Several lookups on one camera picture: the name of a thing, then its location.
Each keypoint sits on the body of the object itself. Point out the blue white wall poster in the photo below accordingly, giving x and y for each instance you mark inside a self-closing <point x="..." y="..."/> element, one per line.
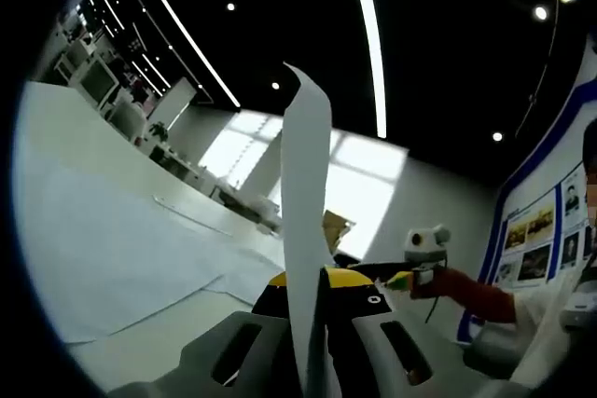
<point x="531" y="230"/>

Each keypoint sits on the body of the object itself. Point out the curved ceiling light strip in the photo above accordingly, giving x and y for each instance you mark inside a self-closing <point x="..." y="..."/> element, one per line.
<point x="186" y="30"/>

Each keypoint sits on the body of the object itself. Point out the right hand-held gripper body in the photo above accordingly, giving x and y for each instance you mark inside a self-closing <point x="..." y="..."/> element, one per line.
<point x="426" y="249"/>

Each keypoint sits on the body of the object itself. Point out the white printing papers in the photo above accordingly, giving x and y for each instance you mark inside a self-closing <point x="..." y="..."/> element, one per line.
<point x="116" y="239"/>

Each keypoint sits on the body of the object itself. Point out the white printing paper sheet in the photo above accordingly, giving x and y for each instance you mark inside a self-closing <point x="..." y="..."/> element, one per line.
<point x="303" y="174"/>

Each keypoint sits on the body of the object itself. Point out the person's right hand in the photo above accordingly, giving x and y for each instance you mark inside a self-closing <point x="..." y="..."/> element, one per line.
<point x="443" y="288"/>

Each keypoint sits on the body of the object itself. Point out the brown cardboard box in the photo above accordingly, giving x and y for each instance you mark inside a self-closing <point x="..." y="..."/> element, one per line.
<point x="337" y="230"/>

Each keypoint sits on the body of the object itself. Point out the white grey office chair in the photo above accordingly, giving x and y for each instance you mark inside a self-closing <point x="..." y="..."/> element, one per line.
<point x="129" y="119"/>

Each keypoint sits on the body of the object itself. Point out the straight ceiling light strip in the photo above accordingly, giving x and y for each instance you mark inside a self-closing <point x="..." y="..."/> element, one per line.
<point x="368" y="34"/>

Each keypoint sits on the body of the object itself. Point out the wide bright window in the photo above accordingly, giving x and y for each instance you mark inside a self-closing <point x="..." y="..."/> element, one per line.
<point x="364" y="202"/>

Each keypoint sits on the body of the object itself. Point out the white table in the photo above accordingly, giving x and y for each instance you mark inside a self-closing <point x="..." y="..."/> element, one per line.
<point x="70" y="137"/>

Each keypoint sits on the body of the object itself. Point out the grey chest-worn device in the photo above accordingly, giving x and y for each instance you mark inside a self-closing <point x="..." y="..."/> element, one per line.
<point x="580" y="305"/>

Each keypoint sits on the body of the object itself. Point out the potted green plant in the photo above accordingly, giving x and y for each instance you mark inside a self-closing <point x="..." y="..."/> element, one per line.
<point x="158" y="130"/>

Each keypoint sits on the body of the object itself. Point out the narrow bright window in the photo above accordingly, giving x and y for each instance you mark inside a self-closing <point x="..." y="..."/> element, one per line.
<point x="238" y="146"/>

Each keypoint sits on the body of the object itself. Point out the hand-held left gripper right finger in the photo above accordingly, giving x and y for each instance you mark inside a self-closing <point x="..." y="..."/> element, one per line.
<point x="373" y="351"/>

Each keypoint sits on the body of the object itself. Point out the white framed office chair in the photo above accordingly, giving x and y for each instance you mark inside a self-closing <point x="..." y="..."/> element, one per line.
<point x="98" y="83"/>

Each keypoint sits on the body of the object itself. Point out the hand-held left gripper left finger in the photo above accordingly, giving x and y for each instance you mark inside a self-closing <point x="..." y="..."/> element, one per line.
<point x="219" y="360"/>

